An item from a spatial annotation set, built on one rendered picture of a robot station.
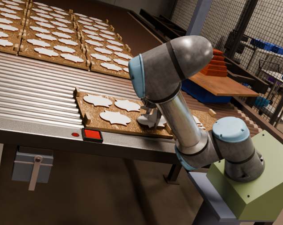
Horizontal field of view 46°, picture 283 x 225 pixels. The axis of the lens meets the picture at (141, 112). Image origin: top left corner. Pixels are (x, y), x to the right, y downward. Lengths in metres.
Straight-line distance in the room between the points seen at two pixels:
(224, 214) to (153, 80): 0.61
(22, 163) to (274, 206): 0.94
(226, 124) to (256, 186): 0.25
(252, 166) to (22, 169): 0.85
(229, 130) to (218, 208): 0.30
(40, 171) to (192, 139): 0.59
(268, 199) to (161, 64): 0.67
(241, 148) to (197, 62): 0.42
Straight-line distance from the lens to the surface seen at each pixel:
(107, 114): 1.48
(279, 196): 1.33
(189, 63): 0.89
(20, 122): 1.31
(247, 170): 1.28
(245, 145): 1.21
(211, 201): 1.31
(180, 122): 1.05
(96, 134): 1.32
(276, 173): 1.32
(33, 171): 1.32
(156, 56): 0.90
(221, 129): 1.19
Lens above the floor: 1.55
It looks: 22 degrees down
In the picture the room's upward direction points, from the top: 19 degrees clockwise
